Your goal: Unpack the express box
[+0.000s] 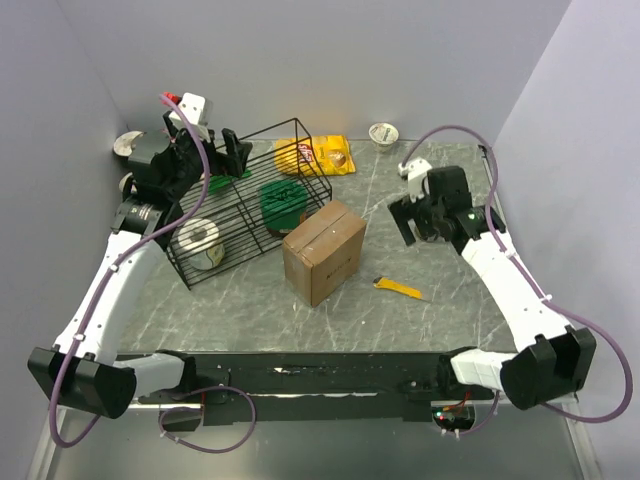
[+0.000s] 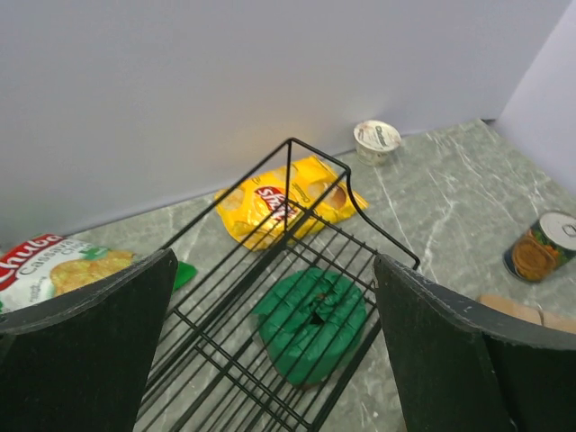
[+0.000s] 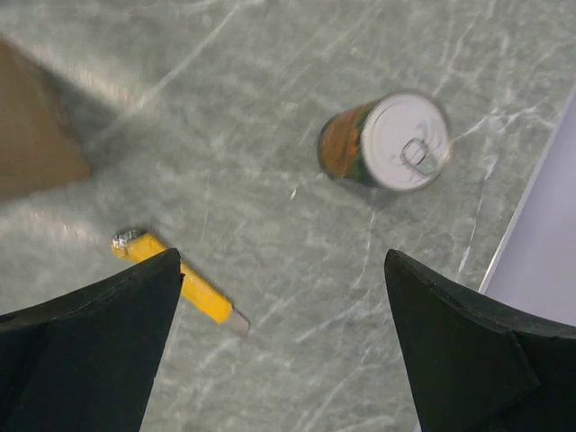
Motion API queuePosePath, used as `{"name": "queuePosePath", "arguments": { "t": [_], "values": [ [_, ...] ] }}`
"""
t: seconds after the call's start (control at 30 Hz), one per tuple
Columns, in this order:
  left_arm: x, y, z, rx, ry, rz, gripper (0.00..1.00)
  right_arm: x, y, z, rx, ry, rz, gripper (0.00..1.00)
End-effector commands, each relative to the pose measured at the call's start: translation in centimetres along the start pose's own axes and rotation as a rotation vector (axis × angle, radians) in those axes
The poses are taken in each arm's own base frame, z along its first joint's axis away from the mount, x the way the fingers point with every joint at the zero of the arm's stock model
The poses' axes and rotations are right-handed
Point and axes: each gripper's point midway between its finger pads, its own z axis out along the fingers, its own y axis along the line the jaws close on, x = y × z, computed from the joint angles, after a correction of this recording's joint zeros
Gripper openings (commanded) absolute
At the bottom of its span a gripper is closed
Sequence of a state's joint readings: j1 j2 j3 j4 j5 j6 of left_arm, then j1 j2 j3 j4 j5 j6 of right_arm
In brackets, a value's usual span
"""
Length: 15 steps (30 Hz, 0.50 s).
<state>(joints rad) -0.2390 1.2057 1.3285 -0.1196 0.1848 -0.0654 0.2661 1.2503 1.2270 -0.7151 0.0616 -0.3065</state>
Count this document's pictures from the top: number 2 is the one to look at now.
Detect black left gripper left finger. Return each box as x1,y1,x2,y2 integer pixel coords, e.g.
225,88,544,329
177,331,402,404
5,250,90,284
1,249,178,431

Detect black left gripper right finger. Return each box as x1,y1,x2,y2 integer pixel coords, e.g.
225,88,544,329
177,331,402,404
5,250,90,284
373,255,575,431

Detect brown cardboard express box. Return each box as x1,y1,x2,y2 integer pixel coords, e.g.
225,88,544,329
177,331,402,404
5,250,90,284
476,294,576,334

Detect green white cassava chips bag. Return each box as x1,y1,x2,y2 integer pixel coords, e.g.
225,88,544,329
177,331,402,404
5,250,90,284
0,234,147,314

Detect green wrapped round package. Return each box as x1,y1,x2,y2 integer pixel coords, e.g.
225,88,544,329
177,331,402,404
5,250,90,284
251,267,368,387

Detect orange label tin can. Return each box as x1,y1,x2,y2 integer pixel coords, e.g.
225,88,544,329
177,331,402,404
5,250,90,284
503,211,575,284

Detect white yogurt cup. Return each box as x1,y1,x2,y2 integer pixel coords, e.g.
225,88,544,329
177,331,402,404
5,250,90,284
353,120,401,167

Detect yellow chips bag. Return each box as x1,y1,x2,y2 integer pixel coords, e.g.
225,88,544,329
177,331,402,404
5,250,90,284
215,156,368,250

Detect black wire rack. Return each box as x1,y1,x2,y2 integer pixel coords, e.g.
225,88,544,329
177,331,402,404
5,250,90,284
134,139,419,431

